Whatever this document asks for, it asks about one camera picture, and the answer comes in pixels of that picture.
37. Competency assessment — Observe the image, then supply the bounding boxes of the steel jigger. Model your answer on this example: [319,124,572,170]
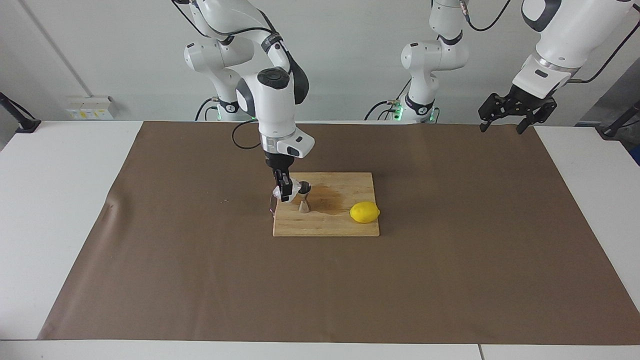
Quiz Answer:
[298,183,313,215]

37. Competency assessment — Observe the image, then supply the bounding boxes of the brown paper table mat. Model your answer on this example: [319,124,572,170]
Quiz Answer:
[37,121,640,346]

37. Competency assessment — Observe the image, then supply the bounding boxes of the wooden cutting board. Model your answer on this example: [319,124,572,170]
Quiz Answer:
[270,172,380,237]

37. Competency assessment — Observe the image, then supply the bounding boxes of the small white ribbed cup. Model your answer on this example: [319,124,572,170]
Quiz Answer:
[272,181,306,201]

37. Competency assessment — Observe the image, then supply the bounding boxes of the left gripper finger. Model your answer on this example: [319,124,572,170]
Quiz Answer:
[515,99,557,135]
[478,93,511,133]

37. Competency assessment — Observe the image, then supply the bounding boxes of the white wall socket box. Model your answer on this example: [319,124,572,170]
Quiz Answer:
[66,96,117,121]

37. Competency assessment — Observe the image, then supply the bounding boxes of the black clamp stand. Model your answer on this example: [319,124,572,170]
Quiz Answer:
[597,100,640,141]
[0,92,42,134]

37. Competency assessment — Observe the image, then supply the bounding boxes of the black left base cable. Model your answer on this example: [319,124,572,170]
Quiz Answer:
[364,79,412,122]

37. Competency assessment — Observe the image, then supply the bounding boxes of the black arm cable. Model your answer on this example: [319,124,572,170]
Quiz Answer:
[172,0,273,151]
[457,0,640,85]

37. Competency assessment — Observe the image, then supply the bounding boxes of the grey cabinet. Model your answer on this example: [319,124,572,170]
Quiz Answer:
[575,57,640,126]

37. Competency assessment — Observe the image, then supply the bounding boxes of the black base cable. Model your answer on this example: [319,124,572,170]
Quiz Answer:
[195,97,221,122]
[364,79,412,122]

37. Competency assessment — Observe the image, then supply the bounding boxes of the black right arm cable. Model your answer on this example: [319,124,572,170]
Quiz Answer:
[172,0,273,151]

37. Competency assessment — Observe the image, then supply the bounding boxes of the black right base cable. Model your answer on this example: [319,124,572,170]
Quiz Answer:
[195,97,221,122]

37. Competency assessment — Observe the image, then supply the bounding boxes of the yellow lemon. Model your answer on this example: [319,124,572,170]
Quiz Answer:
[349,201,381,224]

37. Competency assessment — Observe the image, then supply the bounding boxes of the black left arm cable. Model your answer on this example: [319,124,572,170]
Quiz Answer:
[457,0,640,85]

